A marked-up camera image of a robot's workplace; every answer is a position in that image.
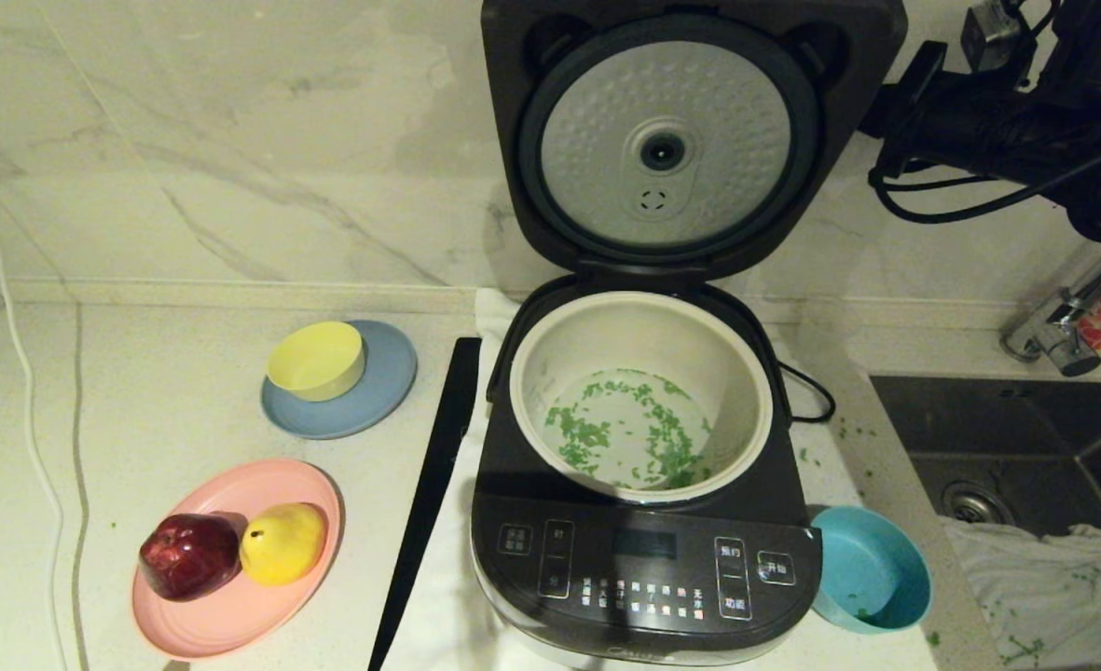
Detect dark grey rice cooker lid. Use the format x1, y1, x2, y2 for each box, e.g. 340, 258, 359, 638
480, 0, 909, 281

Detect chopped green vegetables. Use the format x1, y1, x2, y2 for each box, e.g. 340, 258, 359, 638
544, 369, 714, 491

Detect teal bowl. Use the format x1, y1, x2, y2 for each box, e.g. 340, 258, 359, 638
809, 506, 932, 636

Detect white inner pot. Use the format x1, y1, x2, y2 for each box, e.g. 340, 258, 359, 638
510, 291, 775, 504

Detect dark grey rice cooker base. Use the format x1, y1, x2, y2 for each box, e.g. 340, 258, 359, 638
471, 275, 823, 666

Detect yellow bowl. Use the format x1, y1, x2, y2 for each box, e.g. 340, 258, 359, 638
266, 322, 367, 403

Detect chrome faucet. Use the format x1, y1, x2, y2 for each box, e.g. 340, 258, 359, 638
999, 244, 1101, 377

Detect stainless steel sink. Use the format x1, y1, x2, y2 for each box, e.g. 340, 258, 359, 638
870, 373, 1101, 671

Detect metal sink drain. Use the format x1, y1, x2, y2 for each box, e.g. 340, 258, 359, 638
942, 480, 1015, 525

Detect white cloth with green bits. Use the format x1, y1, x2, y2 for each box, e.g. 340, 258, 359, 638
940, 517, 1101, 667

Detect black flat strip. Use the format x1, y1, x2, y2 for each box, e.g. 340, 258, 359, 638
367, 337, 483, 671

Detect blue plate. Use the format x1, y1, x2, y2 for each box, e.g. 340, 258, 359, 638
261, 320, 419, 441

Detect yellow pear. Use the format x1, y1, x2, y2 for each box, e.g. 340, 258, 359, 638
239, 503, 329, 587

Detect pink plate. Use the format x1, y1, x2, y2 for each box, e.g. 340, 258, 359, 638
131, 458, 344, 660

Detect red apple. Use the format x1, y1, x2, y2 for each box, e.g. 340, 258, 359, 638
138, 514, 243, 602

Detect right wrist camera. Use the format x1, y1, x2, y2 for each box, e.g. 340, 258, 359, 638
960, 0, 1024, 49

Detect black camera cable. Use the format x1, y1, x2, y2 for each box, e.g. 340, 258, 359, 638
869, 0, 1101, 226

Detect black power cord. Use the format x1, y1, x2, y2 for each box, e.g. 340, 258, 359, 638
778, 362, 836, 423

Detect white cable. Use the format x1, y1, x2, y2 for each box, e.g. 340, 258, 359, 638
0, 158, 80, 671

